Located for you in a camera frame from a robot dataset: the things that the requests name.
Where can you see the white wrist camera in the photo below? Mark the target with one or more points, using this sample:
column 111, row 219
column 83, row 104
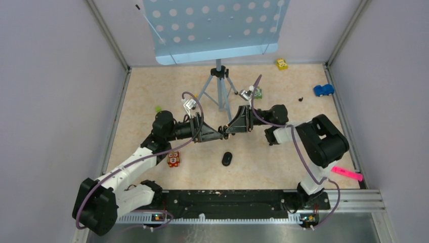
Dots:
column 246, row 94
column 189, row 103

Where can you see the green monster toy block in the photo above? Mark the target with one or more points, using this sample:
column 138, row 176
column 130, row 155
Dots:
column 258, row 93

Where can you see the blue toy car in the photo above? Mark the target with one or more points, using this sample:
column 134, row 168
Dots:
column 325, row 90

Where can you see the yellow toy block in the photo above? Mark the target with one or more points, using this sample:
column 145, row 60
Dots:
column 281, row 64

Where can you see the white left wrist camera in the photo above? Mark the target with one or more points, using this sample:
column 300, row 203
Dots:
column 189, row 103

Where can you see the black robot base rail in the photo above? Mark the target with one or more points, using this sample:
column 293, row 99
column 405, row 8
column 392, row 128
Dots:
column 237, row 204

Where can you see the red owl number block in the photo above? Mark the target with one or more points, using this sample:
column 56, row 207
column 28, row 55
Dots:
column 173, row 159

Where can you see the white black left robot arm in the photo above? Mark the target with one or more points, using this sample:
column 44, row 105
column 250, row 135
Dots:
column 101, row 201

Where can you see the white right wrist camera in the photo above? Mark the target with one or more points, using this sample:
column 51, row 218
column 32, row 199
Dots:
column 246, row 94

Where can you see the earbuds case base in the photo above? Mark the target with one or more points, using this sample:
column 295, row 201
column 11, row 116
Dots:
column 223, row 131

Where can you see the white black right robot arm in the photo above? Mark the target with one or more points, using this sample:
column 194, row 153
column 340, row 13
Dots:
column 318, row 142

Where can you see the pink highlighter marker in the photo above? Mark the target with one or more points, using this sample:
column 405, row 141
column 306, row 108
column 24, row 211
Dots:
column 347, row 173

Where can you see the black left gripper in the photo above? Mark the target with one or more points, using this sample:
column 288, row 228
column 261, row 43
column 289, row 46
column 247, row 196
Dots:
column 201, row 131

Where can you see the black earbuds charging case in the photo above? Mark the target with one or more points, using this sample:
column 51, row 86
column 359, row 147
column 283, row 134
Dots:
column 227, row 158

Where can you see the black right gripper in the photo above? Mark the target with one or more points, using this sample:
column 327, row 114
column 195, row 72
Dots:
column 243, row 122

